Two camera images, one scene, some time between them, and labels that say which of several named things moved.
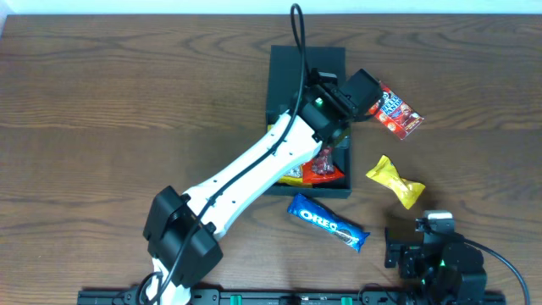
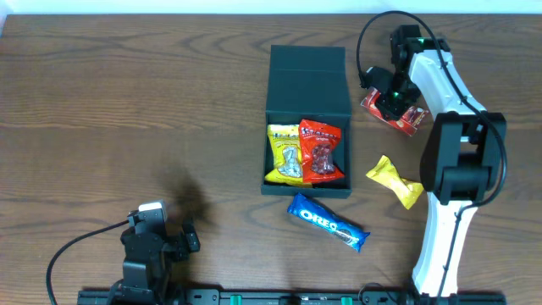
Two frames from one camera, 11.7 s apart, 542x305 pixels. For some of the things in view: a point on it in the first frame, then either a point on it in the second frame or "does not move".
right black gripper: [394, 248] to [390, 107]
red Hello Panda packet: [395, 113] does not move
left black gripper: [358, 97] to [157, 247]
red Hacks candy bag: [321, 169] does not move
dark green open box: [284, 91] does not move
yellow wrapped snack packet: [386, 172] does not move
